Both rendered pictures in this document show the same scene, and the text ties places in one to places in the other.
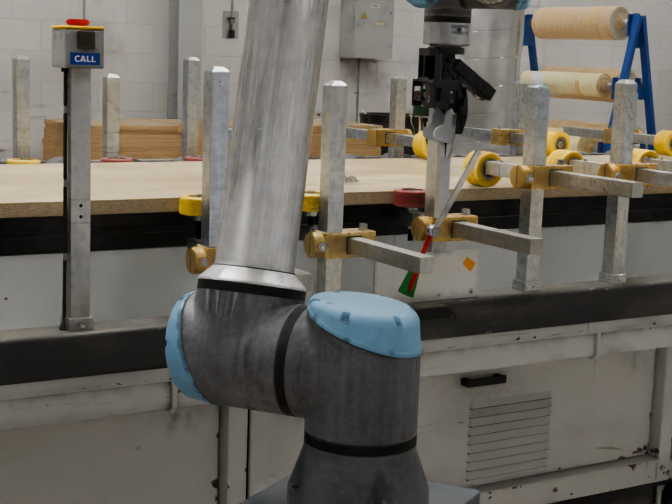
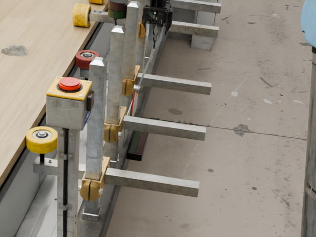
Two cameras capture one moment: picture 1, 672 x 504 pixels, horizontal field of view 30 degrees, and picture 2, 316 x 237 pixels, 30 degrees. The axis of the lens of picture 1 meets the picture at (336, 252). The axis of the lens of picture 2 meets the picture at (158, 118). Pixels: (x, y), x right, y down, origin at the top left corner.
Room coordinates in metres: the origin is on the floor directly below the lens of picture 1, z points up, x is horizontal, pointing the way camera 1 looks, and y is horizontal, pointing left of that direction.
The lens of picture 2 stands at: (1.45, 1.12, 1.74)
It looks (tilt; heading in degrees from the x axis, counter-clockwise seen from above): 31 degrees down; 306
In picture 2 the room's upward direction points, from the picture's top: 6 degrees clockwise
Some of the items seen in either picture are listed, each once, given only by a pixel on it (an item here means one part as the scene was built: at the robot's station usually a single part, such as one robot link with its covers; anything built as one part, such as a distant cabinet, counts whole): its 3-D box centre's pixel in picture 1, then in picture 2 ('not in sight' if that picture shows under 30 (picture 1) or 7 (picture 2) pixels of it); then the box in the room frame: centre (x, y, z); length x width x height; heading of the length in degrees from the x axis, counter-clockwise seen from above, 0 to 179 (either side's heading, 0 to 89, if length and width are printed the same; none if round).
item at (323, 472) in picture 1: (359, 464); not in sight; (1.61, -0.04, 0.65); 0.19 x 0.19 x 0.10
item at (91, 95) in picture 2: (86, 40); (90, 100); (2.11, 0.43, 1.20); 0.03 x 0.01 x 0.03; 121
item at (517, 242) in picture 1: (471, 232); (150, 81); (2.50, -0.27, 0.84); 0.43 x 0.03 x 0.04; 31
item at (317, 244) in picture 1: (339, 243); (114, 123); (2.42, -0.01, 0.82); 0.13 x 0.06 x 0.05; 121
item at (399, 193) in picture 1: (411, 214); (87, 69); (2.68, -0.16, 0.85); 0.08 x 0.08 x 0.11
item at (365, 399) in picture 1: (356, 363); not in sight; (1.61, -0.03, 0.79); 0.17 x 0.15 x 0.18; 68
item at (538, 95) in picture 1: (532, 196); (140, 37); (2.67, -0.41, 0.90); 0.03 x 0.03 x 0.48; 31
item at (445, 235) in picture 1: (443, 227); (128, 79); (2.55, -0.22, 0.85); 0.13 x 0.06 x 0.05; 121
